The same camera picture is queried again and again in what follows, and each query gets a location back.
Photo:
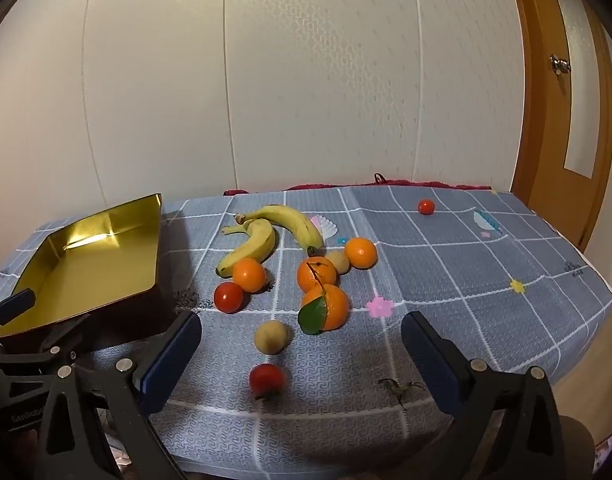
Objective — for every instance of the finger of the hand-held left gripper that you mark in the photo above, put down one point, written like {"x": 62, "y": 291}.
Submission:
{"x": 60, "y": 334}
{"x": 18, "y": 304}

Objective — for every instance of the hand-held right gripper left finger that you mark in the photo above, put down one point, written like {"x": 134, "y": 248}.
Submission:
{"x": 169, "y": 357}

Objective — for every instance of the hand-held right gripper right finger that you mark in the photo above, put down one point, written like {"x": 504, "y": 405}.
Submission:
{"x": 428, "y": 362}

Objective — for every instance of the gold metal tin tray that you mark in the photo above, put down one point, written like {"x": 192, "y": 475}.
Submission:
{"x": 85, "y": 270}

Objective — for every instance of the tan longan fruit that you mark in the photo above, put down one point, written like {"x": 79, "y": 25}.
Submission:
{"x": 340, "y": 262}
{"x": 271, "y": 336}

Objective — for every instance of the orange with green leaf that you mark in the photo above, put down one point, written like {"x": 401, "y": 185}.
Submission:
{"x": 333, "y": 307}

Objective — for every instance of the plain orange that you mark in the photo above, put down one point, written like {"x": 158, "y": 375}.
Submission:
{"x": 360, "y": 253}
{"x": 249, "y": 275}

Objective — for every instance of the orange with stem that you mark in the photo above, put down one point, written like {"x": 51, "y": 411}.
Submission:
{"x": 317, "y": 274}

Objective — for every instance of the yellow banana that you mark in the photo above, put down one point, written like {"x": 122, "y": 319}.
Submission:
{"x": 258, "y": 245}
{"x": 296, "y": 222}

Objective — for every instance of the dried green stem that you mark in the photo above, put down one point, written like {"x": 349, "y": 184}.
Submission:
{"x": 400, "y": 387}

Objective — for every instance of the small red tomato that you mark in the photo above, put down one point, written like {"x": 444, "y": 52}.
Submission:
{"x": 426, "y": 206}

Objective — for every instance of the dark red blanket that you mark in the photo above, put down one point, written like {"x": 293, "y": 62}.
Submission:
{"x": 411, "y": 183}

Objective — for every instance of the wooden door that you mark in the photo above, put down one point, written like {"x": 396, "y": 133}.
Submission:
{"x": 541, "y": 160}

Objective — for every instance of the metal door knob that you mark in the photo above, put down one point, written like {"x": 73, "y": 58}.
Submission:
{"x": 559, "y": 63}

